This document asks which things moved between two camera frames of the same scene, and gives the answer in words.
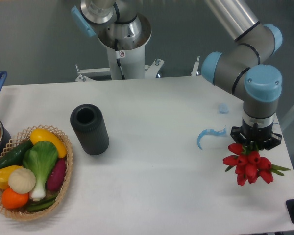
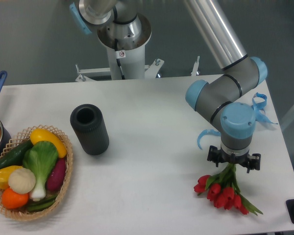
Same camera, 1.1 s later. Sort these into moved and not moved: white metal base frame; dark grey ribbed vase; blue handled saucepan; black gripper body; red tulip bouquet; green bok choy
Moved: red tulip bouquet; black gripper body
Not moved: dark grey ribbed vase; green bok choy; white metal base frame; blue handled saucepan
